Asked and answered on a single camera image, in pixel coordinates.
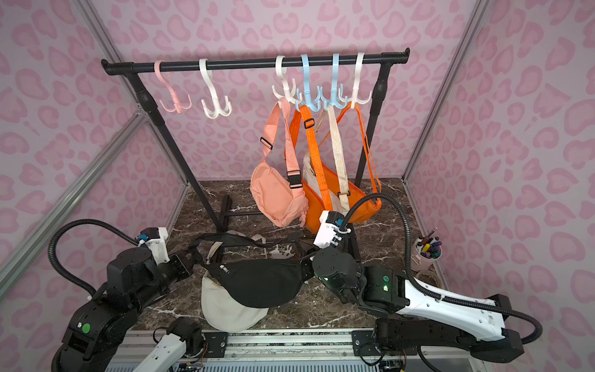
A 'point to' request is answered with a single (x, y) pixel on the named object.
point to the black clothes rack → (218, 206)
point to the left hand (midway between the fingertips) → (199, 249)
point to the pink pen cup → (427, 250)
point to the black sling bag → (201, 241)
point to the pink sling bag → (276, 194)
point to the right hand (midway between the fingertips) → (294, 247)
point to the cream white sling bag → (223, 311)
